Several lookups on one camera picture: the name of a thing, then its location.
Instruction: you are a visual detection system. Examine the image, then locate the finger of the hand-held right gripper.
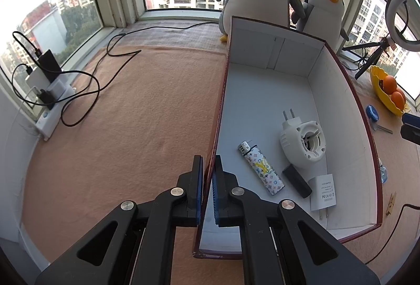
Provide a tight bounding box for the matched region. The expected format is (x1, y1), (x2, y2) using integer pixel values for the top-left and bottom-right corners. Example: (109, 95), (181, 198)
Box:
(400, 112), (420, 141)

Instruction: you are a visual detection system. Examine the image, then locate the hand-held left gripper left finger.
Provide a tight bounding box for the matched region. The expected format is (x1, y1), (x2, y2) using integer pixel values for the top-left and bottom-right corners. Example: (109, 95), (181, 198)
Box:
(34, 155), (204, 285)

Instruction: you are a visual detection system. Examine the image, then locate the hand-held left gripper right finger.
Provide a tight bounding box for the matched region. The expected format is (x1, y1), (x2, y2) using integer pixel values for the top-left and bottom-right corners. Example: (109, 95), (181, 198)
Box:
(212, 154), (381, 285)

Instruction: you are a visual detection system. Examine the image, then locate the translucent blue clip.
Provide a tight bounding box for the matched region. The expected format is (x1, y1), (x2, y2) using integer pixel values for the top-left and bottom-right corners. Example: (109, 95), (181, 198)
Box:
(377, 158), (388, 184)

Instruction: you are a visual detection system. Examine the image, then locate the patterned white lighter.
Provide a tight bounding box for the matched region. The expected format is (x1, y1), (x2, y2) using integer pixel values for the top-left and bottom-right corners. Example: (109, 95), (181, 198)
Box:
(238, 141), (285, 197)

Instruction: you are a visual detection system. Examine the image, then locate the small black cylinder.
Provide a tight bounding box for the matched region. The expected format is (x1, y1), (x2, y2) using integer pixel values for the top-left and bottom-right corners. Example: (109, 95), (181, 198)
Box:
(282, 164), (312, 199)

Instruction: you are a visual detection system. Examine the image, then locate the white plug-in device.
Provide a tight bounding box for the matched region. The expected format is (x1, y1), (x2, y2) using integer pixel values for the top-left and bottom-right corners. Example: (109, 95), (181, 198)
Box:
(280, 109), (327, 169)

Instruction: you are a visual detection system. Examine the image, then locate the white charger adapter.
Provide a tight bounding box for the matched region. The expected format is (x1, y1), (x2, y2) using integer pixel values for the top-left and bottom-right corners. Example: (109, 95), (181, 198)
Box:
(310, 174), (338, 222)

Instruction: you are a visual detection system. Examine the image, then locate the white-lined cardboard box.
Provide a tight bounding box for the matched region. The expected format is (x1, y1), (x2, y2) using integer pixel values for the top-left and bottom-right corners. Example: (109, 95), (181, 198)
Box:
(192, 16), (384, 260)

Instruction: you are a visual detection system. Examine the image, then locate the yellow fruit bowl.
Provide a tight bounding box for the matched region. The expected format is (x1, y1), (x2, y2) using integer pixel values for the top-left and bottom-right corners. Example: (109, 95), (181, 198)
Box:
(370, 66), (412, 117)

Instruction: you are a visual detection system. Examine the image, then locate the black tripod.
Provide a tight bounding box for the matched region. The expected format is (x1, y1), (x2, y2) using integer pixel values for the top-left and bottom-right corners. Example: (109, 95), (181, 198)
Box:
(343, 37), (399, 80)

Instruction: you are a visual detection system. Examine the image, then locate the wooden clothespin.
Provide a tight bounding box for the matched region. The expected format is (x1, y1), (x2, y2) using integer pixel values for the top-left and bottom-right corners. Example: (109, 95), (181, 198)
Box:
(385, 192), (397, 216)

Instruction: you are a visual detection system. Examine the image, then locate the small penguin plush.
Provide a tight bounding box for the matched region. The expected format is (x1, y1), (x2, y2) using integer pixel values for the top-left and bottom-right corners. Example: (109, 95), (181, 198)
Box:
(291, 0), (350, 56)

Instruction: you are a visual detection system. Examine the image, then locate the checkered cloth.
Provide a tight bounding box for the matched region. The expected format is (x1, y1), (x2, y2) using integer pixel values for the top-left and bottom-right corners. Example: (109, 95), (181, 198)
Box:
(115, 20), (375, 97)

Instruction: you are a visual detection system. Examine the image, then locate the white power strip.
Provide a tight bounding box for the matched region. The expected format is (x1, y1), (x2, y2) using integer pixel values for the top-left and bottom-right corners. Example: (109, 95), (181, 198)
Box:
(35, 80), (77, 141)

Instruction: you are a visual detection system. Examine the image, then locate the white plug adapter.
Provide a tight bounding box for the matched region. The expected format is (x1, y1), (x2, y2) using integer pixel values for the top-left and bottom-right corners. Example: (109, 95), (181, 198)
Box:
(49, 81), (71, 98)

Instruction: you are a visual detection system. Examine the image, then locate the black plug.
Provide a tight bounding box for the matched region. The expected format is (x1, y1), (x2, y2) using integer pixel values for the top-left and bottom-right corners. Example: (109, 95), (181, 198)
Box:
(36, 88), (55, 110)

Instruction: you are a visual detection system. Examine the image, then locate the white charger block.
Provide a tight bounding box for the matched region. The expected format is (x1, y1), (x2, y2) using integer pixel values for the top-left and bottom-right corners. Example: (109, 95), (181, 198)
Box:
(24, 70), (50, 92)

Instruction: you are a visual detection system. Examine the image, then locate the long black cable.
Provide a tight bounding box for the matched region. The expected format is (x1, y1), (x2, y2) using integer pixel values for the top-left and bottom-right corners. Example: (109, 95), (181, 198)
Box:
(61, 21), (224, 127)

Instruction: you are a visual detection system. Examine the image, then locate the short black cable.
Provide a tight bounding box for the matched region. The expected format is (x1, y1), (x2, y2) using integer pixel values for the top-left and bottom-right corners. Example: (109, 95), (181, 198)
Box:
(11, 30), (41, 57)

